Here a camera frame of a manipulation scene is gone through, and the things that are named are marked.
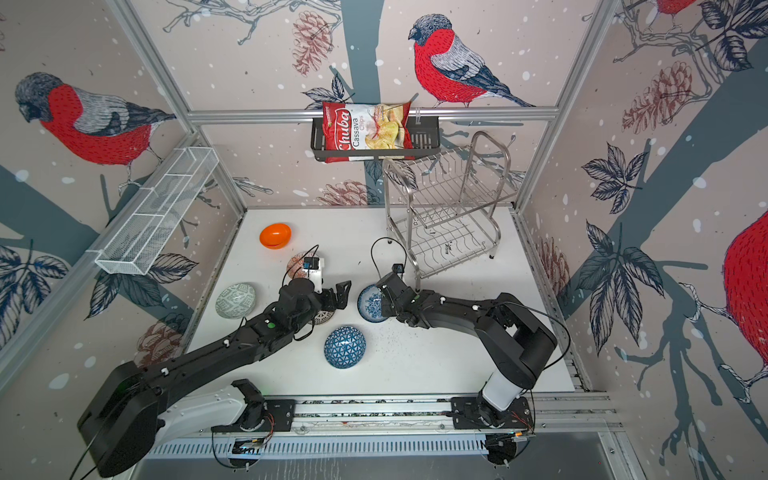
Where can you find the stainless steel dish rack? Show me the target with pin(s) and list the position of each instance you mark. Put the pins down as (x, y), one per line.
(441, 207)

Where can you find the red patterned ceramic bowl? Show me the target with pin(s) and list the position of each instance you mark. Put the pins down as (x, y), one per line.
(295, 267)

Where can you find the blue geometric upturned bowl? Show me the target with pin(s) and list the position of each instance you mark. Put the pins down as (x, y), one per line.
(345, 347)

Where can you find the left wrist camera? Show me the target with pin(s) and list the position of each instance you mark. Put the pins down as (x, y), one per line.
(311, 268)

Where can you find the green patterned ceramic bowl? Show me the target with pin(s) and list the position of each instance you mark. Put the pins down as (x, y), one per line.
(236, 301)

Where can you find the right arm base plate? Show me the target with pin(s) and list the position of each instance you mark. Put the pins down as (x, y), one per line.
(470, 413)

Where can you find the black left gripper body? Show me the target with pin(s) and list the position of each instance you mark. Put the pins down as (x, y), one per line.
(325, 301)

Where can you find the aluminium mounting rail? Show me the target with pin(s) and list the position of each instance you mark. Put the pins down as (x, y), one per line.
(385, 415)

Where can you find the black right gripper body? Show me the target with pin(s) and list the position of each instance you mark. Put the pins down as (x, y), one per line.
(387, 310)

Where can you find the white wire mesh shelf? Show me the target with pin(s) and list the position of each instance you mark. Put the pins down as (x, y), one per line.
(133, 249)

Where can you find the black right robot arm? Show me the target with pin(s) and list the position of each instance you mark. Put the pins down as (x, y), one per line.
(517, 341)

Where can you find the white brown patterned bowl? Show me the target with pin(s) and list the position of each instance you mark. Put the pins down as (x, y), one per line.
(323, 317)

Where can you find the orange plastic bowl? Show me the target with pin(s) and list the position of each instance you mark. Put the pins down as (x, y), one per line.
(275, 236)

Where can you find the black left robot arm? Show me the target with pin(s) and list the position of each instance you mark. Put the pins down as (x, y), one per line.
(121, 422)

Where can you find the black wall basket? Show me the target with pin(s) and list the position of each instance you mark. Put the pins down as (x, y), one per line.
(424, 134)

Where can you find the red cassava chips bag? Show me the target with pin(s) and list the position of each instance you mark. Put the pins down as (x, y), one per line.
(357, 127)

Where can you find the blue floral ceramic bowl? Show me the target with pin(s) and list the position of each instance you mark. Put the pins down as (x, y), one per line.
(369, 304)

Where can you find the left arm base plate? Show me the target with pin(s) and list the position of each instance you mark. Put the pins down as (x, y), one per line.
(272, 415)

